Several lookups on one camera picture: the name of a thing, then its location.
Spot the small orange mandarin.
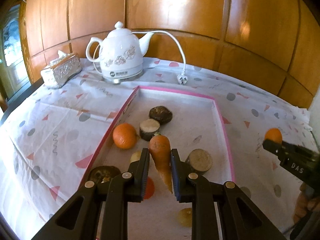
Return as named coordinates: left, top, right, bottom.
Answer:
left=264, top=128, right=283, bottom=144

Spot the red tomato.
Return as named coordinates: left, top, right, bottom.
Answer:
left=144, top=177, right=155, bottom=200

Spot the beige round fruit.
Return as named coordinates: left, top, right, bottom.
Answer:
left=177, top=207, right=193, bottom=228

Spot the small yellow fruit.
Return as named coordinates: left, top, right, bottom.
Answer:
left=130, top=151, right=142, bottom=163

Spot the dark cut cylinder piece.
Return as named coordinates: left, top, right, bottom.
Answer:
left=185, top=148, right=213, bottom=175
left=139, top=119, right=161, bottom=141

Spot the large orange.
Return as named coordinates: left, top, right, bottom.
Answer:
left=112, top=123, right=137, bottom=150

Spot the orange carrot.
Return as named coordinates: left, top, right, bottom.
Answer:
left=149, top=133, right=172, bottom=193

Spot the dark round fruit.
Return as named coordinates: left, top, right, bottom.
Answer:
left=149, top=106, right=173, bottom=125

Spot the person's right hand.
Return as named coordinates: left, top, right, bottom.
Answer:
left=293, top=183, right=320, bottom=224

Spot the white patterned tablecloth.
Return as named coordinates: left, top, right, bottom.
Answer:
left=1, top=58, right=317, bottom=239

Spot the pink rimmed white tray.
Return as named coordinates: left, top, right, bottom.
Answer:
left=87, top=86, right=234, bottom=239

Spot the silver ornate tissue box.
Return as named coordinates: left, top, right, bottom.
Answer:
left=41, top=50, right=82, bottom=89

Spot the glass door cabinet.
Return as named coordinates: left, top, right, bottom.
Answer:
left=1, top=5, right=29, bottom=99

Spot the white ceramic electric kettle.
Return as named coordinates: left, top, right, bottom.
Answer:
left=85, top=21, right=153, bottom=83

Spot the white power cable with plug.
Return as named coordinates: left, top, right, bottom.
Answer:
left=93, top=30, right=188, bottom=86

